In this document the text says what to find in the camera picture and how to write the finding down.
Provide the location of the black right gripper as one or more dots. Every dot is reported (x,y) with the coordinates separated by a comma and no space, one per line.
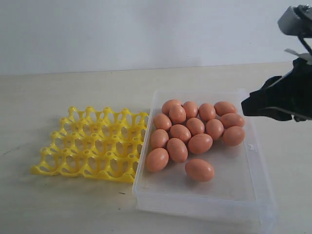
(298,85)

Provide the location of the brown egg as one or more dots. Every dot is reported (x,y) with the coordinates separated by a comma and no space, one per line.
(232,119)
(199,170)
(233,136)
(162,121)
(177,150)
(200,143)
(206,112)
(177,114)
(157,160)
(195,126)
(159,139)
(224,107)
(191,109)
(214,128)
(168,104)
(181,132)

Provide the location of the clear plastic container box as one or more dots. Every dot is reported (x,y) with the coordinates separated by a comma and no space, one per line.
(239,198)

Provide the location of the yellow plastic egg tray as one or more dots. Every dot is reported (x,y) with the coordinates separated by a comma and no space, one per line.
(95,144)

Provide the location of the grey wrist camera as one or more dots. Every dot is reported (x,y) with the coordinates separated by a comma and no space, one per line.
(296,21)

